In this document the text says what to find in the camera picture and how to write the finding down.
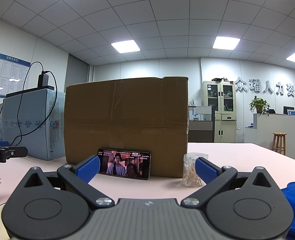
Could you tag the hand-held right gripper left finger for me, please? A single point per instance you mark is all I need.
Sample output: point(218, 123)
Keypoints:
point(87, 168)

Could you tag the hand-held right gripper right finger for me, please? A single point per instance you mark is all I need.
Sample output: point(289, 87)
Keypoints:
point(206, 170)

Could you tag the clear cotton swab container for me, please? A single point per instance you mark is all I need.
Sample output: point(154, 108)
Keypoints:
point(190, 170)

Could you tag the black smartphone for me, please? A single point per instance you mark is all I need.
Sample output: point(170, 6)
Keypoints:
point(127, 165)

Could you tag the grey desk partition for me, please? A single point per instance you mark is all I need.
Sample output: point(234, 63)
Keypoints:
point(201, 127)

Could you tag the blue wrapped carton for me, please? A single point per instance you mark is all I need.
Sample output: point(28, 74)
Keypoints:
point(32, 122)

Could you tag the cream glass-door cabinet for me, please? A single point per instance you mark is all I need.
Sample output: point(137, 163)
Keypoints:
point(220, 110)

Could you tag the large brown cardboard box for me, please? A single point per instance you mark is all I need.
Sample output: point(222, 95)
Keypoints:
point(127, 120)

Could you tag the black flat device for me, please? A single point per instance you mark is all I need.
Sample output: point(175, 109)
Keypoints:
point(30, 92)

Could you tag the white reception counter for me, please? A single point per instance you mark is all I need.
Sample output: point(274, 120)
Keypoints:
point(265, 130)

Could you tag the wooden stool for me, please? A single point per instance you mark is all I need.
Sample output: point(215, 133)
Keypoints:
point(279, 142)

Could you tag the blue framed notice board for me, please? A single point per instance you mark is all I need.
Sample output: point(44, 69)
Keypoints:
point(5, 73)

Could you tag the black power adapter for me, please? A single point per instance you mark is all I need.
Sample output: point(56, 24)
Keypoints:
point(42, 80)

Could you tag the green potted plant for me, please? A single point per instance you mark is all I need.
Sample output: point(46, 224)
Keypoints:
point(258, 103)

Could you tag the computer monitor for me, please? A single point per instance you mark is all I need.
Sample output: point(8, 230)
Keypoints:
point(288, 110)

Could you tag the silver wall lettering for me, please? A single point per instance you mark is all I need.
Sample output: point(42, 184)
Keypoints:
point(267, 88)

